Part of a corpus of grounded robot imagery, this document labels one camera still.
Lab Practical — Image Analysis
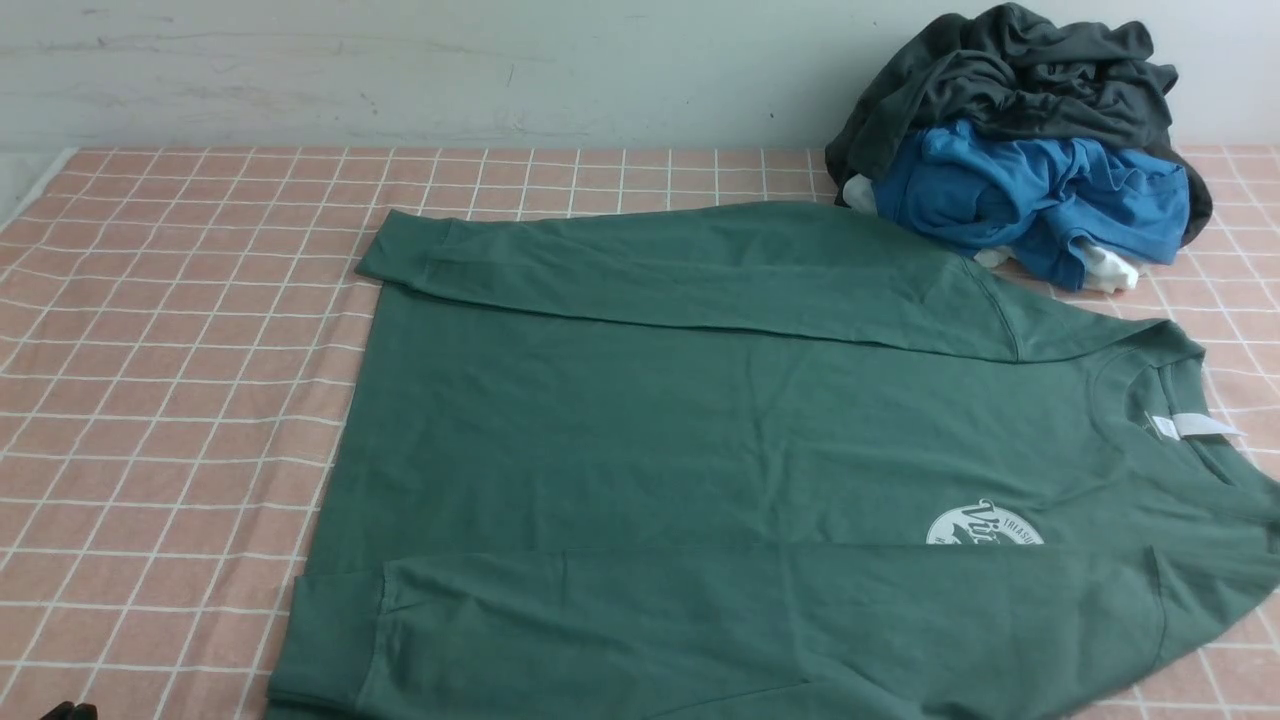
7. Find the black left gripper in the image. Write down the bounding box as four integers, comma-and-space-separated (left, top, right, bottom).
40, 702, 99, 720

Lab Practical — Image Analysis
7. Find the green long-sleeve top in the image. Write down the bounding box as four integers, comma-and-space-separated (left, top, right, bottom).
266, 202, 1277, 719

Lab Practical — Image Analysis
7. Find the pink checkered tablecloth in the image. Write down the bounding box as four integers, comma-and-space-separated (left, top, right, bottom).
0, 147, 1280, 720

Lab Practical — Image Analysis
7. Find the blue crumpled garment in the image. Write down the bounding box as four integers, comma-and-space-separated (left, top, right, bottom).
872, 120, 1190, 291

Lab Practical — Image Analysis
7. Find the dark grey crumpled garment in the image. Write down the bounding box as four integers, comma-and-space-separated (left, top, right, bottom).
824, 3, 1213, 247

